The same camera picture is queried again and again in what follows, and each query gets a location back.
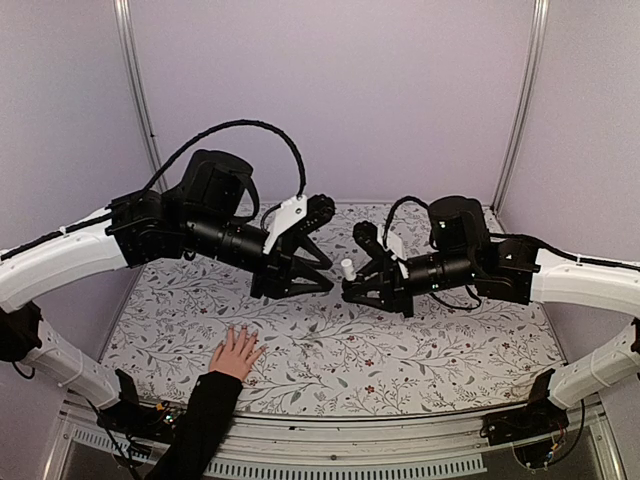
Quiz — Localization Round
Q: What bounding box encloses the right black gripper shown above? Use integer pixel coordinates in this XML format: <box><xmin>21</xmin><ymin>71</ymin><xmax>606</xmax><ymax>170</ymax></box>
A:
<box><xmin>342</xmin><ymin>250</ymin><xmax>476</xmax><ymax>319</ymax></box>

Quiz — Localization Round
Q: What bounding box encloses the white capped nail polish bottle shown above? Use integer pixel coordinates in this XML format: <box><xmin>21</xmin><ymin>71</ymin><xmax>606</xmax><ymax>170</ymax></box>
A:
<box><xmin>340</xmin><ymin>258</ymin><xmax>357</xmax><ymax>282</ymax></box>

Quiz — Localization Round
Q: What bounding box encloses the black sleeved forearm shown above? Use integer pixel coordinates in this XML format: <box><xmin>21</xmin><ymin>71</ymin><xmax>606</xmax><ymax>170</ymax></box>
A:
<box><xmin>145</xmin><ymin>371</ymin><xmax>242</xmax><ymax>479</ymax></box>

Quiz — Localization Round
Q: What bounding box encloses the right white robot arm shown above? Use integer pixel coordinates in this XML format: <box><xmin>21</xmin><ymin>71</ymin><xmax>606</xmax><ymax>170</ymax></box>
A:
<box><xmin>341</xmin><ymin>195</ymin><xmax>639</xmax><ymax>436</ymax></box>

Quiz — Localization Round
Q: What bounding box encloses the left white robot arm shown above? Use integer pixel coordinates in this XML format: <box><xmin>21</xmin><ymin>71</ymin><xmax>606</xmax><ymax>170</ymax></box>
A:
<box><xmin>1</xmin><ymin>150</ymin><xmax>335</xmax><ymax>434</ymax></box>

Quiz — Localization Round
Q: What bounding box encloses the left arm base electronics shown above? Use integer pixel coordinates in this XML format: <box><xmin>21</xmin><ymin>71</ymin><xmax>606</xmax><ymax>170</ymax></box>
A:
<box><xmin>97</xmin><ymin>369</ymin><xmax>184</xmax><ymax>461</ymax></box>

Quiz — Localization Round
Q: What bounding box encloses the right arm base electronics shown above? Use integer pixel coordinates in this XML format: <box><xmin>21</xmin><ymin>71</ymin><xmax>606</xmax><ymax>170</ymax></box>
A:
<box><xmin>479</xmin><ymin>369</ymin><xmax>586</xmax><ymax>472</ymax></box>

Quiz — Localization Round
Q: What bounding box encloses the person's bare hand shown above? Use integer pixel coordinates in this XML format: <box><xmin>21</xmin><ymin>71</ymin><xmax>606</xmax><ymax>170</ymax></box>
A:
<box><xmin>208</xmin><ymin>325</ymin><xmax>266</xmax><ymax>382</ymax></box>

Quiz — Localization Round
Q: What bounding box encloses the floral patterned table mat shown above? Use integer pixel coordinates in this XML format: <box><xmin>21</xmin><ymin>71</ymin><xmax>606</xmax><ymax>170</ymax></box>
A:
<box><xmin>102</xmin><ymin>202</ymin><xmax>569</xmax><ymax>419</ymax></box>

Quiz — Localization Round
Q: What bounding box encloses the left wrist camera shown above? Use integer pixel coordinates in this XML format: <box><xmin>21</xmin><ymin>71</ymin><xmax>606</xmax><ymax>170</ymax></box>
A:
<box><xmin>262</xmin><ymin>194</ymin><xmax>335</xmax><ymax>255</ymax></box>

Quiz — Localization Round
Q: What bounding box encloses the right black cable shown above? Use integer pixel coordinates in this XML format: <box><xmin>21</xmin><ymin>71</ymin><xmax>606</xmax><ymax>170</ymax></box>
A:
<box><xmin>382</xmin><ymin>194</ymin><xmax>484</xmax><ymax>314</ymax></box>

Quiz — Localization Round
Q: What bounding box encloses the metal table front rail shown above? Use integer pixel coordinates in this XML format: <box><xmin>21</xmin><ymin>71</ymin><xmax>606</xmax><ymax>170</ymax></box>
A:
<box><xmin>42</xmin><ymin>389</ymin><xmax>626</xmax><ymax>480</ymax></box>

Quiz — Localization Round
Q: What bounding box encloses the left black braided cable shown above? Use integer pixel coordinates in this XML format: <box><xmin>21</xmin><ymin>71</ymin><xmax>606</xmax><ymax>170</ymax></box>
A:
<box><xmin>142</xmin><ymin>118</ymin><xmax>307</xmax><ymax>196</ymax></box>

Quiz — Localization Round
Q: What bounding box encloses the right aluminium frame post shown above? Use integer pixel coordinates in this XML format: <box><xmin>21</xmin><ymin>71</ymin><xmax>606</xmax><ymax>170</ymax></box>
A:
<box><xmin>491</xmin><ymin>0</ymin><xmax>550</xmax><ymax>216</ymax></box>

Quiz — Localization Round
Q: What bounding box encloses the aluminium frame post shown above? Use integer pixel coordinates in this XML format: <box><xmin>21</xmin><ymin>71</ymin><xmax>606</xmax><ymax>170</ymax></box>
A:
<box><xmin>112</xmin><ymin>0</ymin><xmax>162</xmax><ymax>173</ymax></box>
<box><xmin>491</xmin><ymin>0</ymin><xmax>550</xmax><ymax>216</ymax></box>

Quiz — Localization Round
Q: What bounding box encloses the left aluminium frame post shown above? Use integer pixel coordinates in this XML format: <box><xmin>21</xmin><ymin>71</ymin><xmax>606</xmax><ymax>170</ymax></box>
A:
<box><xmin>112</xmin><ymin>0</ymin><xmax>162</xmax><ymax>173</ymax></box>

